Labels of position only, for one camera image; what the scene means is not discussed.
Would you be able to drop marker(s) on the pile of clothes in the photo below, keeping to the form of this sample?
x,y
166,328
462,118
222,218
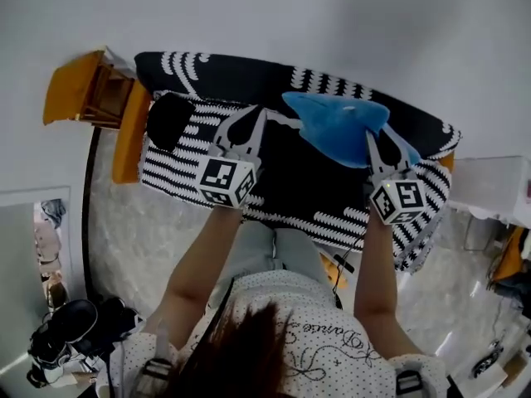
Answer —
x,y
50,243

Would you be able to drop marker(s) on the white water dispenser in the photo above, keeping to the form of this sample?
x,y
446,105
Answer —
x,y
485,181

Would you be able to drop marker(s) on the black cushion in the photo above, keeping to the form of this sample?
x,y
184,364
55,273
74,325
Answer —
x,y
170,122

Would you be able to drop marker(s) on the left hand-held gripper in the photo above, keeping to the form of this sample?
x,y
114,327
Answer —
x,y
224,181

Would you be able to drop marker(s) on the blue star plush toy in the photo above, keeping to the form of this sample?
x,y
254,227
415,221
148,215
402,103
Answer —
x,y
332,127

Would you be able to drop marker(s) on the person's right forearm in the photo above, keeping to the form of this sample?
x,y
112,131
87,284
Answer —
x,y
373,272

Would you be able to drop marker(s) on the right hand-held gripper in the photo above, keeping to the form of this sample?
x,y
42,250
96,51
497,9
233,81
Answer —
x,y
402,199

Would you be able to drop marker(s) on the orange lounge chair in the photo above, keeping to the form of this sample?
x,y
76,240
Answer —
x,y
512,255

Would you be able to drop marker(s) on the person's white dotted shirt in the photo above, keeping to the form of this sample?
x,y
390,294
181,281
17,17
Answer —
x,y
323,305

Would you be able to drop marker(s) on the person's left forearm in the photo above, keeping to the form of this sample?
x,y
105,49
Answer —
x,y
195,272

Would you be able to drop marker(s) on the black helmet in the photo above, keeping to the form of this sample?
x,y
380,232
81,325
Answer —
x,y
74,317

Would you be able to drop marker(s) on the black rolled bag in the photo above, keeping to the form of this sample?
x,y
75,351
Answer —
x,y
120,317

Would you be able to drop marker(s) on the black white striped blanket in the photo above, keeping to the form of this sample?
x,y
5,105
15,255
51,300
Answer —
x,y
315,181

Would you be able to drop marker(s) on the person's light jeans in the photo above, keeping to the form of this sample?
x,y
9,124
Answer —
x,y
257,247

